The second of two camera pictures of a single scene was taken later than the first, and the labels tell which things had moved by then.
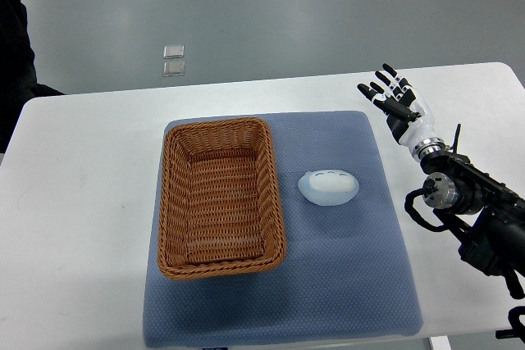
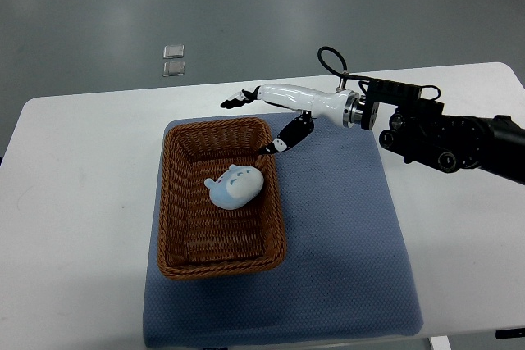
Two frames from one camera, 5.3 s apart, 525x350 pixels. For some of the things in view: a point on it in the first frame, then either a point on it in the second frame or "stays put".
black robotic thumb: [399, 110] -> [292, 134]
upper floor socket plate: [173, 52] stays put
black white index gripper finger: [370, 94] -> [240, 98]
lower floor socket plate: [174, 69] stays put
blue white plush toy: [328, 187] -> [238, 186]
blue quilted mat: [346, 274] stays put
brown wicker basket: [221, 211] stays put
